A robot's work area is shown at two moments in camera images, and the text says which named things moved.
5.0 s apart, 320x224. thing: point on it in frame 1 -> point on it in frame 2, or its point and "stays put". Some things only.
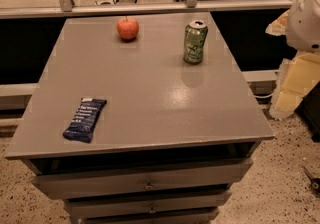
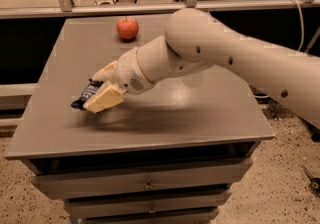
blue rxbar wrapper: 82,125 -> 89,92
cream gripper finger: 279,27 -> 105,74
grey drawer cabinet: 173,137 stays put
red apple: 128,28 stays put
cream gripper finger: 296,78 -> 105,96
